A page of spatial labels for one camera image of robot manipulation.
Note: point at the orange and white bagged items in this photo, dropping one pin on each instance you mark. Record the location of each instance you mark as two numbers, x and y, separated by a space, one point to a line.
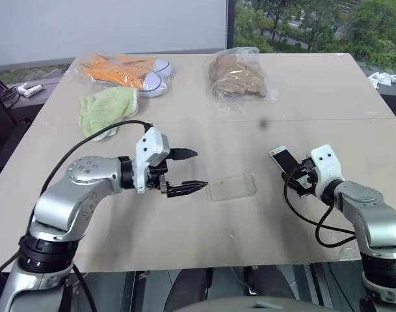
97 70

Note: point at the brown items in plastic bag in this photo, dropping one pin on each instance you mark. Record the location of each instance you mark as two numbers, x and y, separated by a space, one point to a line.
217 104

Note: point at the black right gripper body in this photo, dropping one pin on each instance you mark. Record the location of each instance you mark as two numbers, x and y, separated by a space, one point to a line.
306 182

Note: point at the white smartphone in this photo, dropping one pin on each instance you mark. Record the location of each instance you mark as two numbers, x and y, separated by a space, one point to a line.
282 157

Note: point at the black window frame post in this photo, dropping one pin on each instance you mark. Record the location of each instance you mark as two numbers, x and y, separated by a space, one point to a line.
230 22

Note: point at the folded brown cloth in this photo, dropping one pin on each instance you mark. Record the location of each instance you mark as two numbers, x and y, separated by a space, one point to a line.
238 76

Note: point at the white paper pieces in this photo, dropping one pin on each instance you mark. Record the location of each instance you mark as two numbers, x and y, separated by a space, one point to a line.
383 79

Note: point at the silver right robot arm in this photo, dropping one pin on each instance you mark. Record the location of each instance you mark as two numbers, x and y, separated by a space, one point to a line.
370 211

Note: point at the dark rounded shape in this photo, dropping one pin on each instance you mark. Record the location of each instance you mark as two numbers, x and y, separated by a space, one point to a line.
188 289

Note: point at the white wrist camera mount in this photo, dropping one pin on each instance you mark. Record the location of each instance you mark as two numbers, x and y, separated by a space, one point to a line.
327 165
150 146

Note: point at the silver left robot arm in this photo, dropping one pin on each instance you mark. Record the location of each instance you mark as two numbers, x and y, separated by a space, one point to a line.
61 198

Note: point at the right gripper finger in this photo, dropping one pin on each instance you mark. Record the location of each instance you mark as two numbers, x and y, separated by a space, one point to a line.
290 182
295 165

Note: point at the black chair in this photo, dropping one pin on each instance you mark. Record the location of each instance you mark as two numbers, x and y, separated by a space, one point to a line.
2 130

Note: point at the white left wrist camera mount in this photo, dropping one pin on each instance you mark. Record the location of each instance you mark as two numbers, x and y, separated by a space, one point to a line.
150 146

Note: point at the grey rounded robot body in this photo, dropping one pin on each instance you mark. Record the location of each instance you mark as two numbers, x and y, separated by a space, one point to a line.
249 305

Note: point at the clear plastic phone case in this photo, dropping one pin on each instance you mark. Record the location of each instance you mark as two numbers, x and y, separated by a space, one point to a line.
231 188

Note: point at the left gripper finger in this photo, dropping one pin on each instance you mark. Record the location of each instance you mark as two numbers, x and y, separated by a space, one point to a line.
183 153
184 188

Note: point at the green terry towel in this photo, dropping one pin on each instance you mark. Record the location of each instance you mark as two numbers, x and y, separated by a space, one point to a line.
103 109

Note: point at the orange shoe with white toe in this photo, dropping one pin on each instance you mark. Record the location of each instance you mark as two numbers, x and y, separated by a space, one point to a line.
136 61
126 78

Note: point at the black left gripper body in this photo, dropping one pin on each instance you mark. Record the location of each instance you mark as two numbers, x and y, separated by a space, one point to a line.
158 178

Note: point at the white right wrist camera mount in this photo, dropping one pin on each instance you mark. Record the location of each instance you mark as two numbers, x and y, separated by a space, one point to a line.
327 165

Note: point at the white power strip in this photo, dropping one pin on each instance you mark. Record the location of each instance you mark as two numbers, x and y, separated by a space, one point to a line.
30 90

